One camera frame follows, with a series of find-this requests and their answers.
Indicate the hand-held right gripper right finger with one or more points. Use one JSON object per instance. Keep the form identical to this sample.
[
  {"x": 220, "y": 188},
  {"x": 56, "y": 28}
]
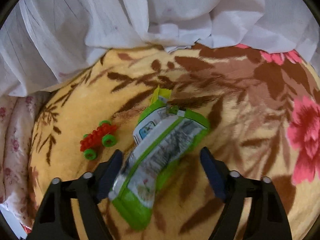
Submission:
[{"x": 212, "y": 172}]

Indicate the folded floral quilt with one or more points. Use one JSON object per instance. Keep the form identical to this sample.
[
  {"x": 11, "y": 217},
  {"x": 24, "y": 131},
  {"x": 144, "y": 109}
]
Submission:
[{"x": 15, "y": 155}]

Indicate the red green toy car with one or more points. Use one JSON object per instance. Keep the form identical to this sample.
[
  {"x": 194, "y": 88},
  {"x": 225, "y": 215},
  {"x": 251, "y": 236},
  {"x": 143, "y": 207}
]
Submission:
[{"x": 98, "y": 135}]

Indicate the white sheer curtain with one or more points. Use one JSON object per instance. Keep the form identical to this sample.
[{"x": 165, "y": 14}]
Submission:
[{"x": 150, "y": 5}]

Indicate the yellow floral blanket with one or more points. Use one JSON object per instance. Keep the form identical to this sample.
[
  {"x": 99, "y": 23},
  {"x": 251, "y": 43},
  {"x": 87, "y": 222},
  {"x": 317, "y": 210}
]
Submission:
[{"x": 225, "y": 105}]

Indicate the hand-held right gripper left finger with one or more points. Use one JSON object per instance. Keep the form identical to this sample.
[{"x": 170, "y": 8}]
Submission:
[{"x": 111, "y": 175}]

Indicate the green snack packet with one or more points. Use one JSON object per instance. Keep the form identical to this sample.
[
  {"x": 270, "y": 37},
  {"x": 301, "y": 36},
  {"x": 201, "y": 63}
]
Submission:
[{"x": 160, "y": 140}]

